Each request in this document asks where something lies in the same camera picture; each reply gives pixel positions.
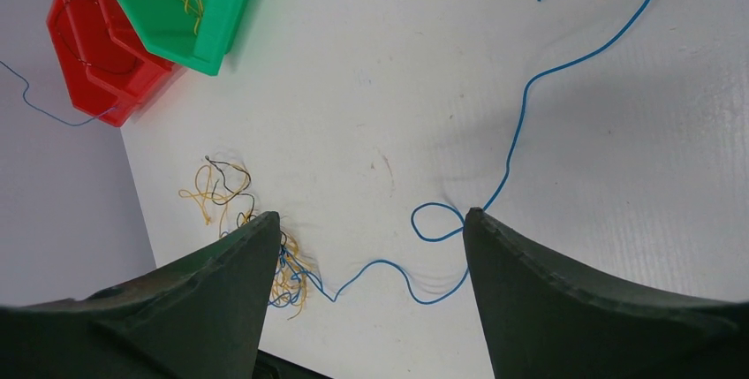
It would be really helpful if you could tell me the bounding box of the green plastic bin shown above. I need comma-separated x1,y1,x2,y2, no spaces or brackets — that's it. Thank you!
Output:
95,0,257,78

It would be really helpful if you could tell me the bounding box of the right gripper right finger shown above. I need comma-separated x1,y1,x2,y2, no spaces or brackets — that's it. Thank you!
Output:
463,208,748,378

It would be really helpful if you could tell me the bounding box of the black thin wire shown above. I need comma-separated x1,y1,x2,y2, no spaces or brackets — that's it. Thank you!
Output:
55,0,141,76

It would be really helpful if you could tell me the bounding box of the red plastic bin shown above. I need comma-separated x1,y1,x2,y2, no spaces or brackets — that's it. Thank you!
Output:
46,0,178,127

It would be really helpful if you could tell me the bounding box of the blue yellow wire bundle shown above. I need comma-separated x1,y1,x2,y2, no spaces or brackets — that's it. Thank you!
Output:
178,155,323,320

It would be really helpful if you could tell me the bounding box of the blue thin wire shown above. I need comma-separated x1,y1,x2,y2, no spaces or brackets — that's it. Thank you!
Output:
280,0,658,307
0,60,118,128

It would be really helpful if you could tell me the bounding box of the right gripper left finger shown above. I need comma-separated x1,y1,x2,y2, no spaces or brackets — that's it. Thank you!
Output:
1,212,281,378

